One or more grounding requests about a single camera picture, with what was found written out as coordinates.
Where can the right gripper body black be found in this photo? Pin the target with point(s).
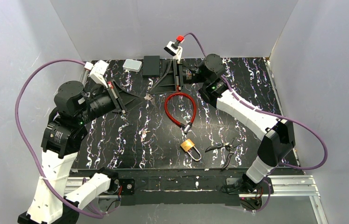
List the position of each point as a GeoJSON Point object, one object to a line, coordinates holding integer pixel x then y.
{"type": "Point", "coordinates": [176, 75]}

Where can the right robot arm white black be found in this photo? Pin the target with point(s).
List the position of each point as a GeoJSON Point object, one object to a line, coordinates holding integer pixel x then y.
{"type": "Point", "coordinates": [275, 133]}

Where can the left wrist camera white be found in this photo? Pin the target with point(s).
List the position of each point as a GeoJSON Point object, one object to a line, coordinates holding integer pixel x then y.
{"type": "Point", "coordinates": [97, 71]}

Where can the black box left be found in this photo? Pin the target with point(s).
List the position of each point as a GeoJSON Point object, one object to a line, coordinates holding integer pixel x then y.
{"type": "Point", "coordinates": [151, 67]}

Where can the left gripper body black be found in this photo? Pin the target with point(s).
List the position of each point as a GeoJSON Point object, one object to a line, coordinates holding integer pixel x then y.
{"type": "Point", "coordinates": [117, 98]}

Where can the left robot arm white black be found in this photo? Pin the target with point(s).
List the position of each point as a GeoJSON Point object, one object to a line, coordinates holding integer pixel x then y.
{"type": "Point", "coordinates": [61, 144]}

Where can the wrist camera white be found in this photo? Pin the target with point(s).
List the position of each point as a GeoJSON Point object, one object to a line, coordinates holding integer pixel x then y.
{"type": "Point", "coordinates": [174, 48]}
{"type": "Point", "coordinates": [97, 71]}

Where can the brass padlock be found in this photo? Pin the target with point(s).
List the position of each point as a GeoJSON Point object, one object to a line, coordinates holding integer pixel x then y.
{"type": "Point", "coordinates": [189, 147]}

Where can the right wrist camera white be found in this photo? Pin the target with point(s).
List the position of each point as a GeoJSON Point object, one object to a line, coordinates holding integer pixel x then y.
{"type": "Point", "coordinates": [174, 48]}

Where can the silver key bunch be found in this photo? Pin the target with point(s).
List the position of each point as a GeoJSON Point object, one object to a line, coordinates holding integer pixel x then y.
{"type": "Point", "coordinates": [151, 101]}

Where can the white rectangular box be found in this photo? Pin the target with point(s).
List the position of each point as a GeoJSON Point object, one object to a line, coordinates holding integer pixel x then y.
{"type": "Point", "coordinates": [132, 65]}

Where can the black pliers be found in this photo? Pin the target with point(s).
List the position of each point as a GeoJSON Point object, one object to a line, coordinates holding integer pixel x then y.
{"type": "Point", "coordinates": [229, 147]}

